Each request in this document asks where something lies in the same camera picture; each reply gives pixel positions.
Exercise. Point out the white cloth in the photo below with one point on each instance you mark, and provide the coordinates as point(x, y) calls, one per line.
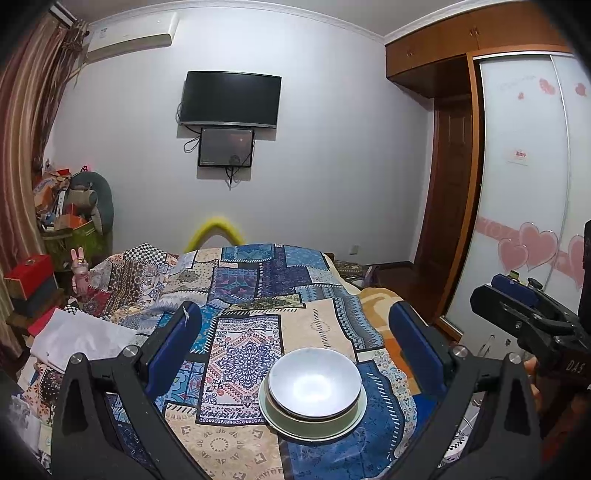
point(83, 337)

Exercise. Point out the patchwork printed blanket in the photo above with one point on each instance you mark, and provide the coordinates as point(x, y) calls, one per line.
point(240, 360)

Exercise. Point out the wooden door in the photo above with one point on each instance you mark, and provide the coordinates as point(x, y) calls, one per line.
point(452, 184)

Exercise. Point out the striped brown curtain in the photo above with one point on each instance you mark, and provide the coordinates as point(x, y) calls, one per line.
point(23, 138)

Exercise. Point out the dark bag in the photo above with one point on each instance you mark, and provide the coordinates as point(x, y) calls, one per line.
point(355, 272)

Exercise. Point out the white air conditioner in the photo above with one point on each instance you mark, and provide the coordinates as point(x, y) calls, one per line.
point(131, 37)

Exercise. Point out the green cardboard box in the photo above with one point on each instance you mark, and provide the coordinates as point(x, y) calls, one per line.
point(78, 244)

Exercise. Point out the pink bunny toy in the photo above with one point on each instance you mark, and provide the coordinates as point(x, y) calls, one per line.
point(80, 272)

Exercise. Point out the red box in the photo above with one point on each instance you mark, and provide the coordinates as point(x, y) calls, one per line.
point(30, 272)

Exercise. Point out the black wall television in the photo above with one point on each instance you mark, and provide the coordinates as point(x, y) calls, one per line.
point(231, 99)

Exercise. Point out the yellow fleece blanket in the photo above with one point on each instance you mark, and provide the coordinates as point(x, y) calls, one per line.
point(383, 304)

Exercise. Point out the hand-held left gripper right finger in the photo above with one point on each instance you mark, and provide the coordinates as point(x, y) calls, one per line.
point(415, 350)

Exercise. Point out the green bowl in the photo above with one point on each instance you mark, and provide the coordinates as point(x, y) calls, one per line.
point(318, 420)

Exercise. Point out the person's right hand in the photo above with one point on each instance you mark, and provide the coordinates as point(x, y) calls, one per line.
point(532, 369)

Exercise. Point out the wooden overhead cabinet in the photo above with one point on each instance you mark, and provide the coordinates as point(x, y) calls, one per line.
point(438, 55)

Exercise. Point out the pile of assorted boxes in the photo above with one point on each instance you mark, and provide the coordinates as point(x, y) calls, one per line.
point(55, 198)

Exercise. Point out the grey-green cushion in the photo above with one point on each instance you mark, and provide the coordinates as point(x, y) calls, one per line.
point(104, 203)

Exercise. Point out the white curtain rail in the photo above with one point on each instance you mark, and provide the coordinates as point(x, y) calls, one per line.
point(62, 14)

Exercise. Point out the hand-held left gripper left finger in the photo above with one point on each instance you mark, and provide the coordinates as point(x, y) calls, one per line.
point(175, 350)

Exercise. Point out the dark grey box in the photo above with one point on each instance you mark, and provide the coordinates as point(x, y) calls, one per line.
point(39, 300)

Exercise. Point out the white bowl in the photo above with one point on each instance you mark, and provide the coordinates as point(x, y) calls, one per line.
point(314, 383)

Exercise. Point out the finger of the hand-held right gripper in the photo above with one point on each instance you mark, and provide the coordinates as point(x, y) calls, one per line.
point(508, 311)
point(512, 288)

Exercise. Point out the small black monitor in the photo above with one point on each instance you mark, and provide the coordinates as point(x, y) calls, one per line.
point(226, 147)

